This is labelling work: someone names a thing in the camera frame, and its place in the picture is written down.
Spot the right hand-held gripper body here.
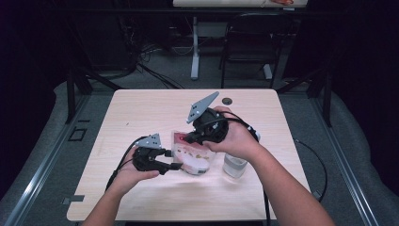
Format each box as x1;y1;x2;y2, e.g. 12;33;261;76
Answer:
185;90;230;146

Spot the person's left hand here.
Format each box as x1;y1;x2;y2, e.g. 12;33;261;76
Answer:
110;146;161;196

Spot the hand-held gripper cable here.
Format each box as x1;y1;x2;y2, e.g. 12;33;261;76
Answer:
104;135;149;193
200;111;273;226

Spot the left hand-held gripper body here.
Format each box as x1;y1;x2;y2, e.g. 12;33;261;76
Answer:
132;133;168;173

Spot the white translucent cup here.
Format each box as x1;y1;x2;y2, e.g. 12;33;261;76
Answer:
222;153;249;180

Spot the aluminium floor rail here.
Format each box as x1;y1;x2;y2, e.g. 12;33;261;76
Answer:
309;96;381;226
2;93;92;226

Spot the black metal stand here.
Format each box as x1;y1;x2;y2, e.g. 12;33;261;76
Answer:
64;66;124;125
275;66;334;128

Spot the left hand-held gripper cable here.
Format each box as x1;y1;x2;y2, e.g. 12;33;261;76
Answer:
104;135;149;193

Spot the black folding chair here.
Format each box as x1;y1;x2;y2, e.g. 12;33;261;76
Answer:
218;12;296;89

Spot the bundle of floor cables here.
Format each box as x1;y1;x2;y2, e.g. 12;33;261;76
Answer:
118;15;186;90

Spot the right hand-held gripper cable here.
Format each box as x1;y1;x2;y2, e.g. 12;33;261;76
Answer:
200;111;273;226

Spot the white desk foot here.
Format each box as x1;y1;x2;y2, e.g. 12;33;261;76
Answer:
263;63;274;81

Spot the black cable beside table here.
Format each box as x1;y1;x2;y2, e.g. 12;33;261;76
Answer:
293;137;329;202

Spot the white desk leg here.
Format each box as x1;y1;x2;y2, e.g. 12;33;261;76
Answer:
190;16;201;81

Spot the person's right hand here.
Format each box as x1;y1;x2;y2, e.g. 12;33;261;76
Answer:
202;105;262;162

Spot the red and white refill pouch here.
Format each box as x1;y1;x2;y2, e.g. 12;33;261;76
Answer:
170;129;218;176

